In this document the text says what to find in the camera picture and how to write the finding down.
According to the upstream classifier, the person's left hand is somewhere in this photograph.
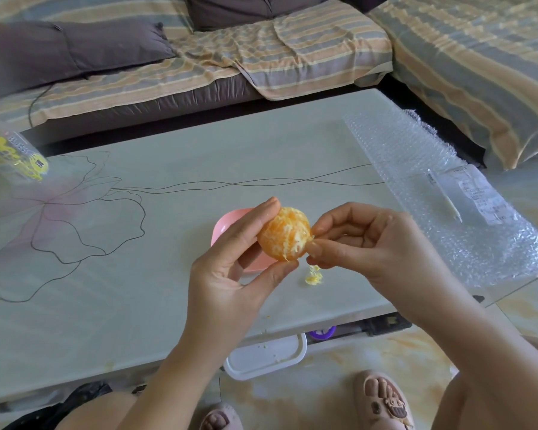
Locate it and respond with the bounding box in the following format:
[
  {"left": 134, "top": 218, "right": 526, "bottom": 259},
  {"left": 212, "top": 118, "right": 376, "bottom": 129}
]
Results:
[{"left": 179, "top": 196, "right": 300, "bottom": 368}]

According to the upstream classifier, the person's right hand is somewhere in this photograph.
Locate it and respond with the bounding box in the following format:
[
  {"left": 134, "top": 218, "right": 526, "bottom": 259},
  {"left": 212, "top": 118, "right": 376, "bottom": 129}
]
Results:
[{"left": 304, "top": 201, "right": 454, "bottom": 327}]

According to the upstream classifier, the pink plastic dish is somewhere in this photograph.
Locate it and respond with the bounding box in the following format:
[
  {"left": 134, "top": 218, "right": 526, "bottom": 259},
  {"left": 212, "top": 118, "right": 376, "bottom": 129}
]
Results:
[{"left": 210, "top": 208, "right": 279, "bottom": 274}]

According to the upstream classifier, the orange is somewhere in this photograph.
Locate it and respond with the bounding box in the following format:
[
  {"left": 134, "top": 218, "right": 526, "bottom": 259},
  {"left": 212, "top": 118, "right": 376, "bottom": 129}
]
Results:
[{"left": 256, "top": 206, "right": 314, "bottom": 263}]

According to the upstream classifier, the person's left forearm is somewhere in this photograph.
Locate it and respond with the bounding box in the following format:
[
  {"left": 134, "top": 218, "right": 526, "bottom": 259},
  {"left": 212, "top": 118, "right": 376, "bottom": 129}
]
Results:
[{"left": 116, "top": 342, "right": 225, "bottom": 430}]

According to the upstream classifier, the person's left foot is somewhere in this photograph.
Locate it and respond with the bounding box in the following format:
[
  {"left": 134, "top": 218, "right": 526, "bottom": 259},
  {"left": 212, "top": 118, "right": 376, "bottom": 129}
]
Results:
[{"left": 198, "top": 403, "right": 244, "bottom": 430}]

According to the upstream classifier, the person's foot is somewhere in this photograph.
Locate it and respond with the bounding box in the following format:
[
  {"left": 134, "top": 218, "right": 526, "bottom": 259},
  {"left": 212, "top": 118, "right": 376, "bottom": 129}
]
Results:
[
  {"left": 198, "top": 403, "right": 244, "bottom": 430},
  {"left": 353, "top": 370, "right": 415, "bottom": 430}
]

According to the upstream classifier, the person's right foot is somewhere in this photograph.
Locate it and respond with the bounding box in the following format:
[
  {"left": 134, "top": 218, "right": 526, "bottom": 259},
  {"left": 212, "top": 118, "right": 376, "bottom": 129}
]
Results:
[{"left": 353, "top": 370, "right": 415, "bottom": 430}]

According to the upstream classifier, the person's right leg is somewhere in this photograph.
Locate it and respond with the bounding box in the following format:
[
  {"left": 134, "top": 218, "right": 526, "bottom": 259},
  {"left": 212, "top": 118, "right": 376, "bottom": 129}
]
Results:
[{"left": 430, "top": 337, "right": 538, "bottom": 430}]

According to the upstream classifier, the person's leg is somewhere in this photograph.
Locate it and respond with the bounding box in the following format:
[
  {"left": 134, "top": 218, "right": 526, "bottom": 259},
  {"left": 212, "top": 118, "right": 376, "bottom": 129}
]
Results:
[
  {"left": 430, "top": 337, "right": 538, "bottom": 430},
  {"left": 56, "top": 391, "right": 140, "bottom": 430}
]

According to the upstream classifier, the person's left leg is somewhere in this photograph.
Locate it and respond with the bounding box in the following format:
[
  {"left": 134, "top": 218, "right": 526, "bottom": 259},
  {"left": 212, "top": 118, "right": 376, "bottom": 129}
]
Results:
[{"left": 56, "top": 391, "right": 140, "bottom": 430}]

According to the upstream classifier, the black box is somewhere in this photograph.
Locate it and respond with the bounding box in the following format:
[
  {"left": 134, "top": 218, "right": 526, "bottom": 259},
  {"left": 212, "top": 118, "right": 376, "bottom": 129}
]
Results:
[{"left": 363, "top": 312, "right": 413, "bottom": 337}]

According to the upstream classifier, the white plastic container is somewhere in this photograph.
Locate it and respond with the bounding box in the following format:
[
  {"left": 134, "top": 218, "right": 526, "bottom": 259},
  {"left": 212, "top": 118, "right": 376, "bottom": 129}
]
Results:
[{"left": 223, "top": 333, "right": 308, "bottom": 382}]

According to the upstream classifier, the thin white stick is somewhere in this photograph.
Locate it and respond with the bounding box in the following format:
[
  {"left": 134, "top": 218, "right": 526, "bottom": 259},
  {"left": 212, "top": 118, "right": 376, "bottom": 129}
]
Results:
[{"left": 427, "top": 168, "right": 463, "bottom": 223}]

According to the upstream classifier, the clear bubble wrap sheet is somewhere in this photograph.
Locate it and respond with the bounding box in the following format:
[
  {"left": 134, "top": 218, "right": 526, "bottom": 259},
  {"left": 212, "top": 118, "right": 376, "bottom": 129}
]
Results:
[{"left": 344, "top": 107, "right": 538, "bottom": 290}]

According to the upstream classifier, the clear plastic bag paper label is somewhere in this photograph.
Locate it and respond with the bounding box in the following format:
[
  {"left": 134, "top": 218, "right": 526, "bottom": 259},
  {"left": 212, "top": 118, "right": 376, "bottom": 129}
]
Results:
[{"left": 426, "top": 164, "right": 521, "bottom": 227}]

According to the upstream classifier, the black plastic bag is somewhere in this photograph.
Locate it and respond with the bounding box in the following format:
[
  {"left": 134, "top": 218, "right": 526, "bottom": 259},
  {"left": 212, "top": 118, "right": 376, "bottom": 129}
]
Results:
[{"left": 2, "top": 381, "right": 114, "bottom": 430}]

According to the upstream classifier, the dark brown sofa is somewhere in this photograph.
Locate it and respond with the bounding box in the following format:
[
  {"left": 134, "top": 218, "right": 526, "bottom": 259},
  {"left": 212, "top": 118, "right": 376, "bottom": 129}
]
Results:
[{"left": 22, "top": 73, "right": 487, "bottom": 168}]

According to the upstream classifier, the striped sofa sheet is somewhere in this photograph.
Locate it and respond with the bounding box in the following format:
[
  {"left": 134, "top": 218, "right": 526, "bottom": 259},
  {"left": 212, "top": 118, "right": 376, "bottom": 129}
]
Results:
[
  {"left": 0, "top": 0, "right": 394, "bottom": 133},
  {"left": 367, "top": 0, "right": 538, "bottom": 171}
]

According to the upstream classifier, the clear bottle yellow label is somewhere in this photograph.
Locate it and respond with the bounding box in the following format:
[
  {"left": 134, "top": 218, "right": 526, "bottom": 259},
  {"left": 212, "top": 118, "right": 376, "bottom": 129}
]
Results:
[{"left": 0, "top": 122, "right": 50, "bottom": 184}]

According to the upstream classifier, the dark purple cushion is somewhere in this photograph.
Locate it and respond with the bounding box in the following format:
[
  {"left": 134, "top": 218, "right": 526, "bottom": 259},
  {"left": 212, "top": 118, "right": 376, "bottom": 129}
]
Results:
[{"left": 334, "top": 0, "right": 400, "bottom": 14}]

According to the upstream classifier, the grey upright cushion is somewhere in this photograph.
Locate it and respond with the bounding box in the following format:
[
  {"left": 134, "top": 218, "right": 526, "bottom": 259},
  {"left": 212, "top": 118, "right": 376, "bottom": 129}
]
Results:
[{"left": 182, "top": 0, "right": 332, "bottom": 33}]

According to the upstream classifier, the grey flat pillow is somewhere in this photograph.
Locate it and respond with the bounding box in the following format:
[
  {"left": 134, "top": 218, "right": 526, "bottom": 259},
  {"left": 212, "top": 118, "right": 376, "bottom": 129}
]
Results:
[{"left": 0, "top": 20, "right": 176, "bottom": 106}]

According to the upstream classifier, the purple plastic ring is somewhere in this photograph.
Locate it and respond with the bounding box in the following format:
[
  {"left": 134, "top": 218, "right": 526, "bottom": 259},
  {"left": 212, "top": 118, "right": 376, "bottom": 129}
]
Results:
[{"left": 307, "top": 325, "right": 337, "bottom": 341}]

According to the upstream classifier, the black cable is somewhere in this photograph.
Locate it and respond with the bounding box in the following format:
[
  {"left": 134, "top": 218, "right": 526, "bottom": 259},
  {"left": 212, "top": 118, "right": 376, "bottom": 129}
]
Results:
[{"left": 27, "top": 84, "right": 54, "bottom": 130}]

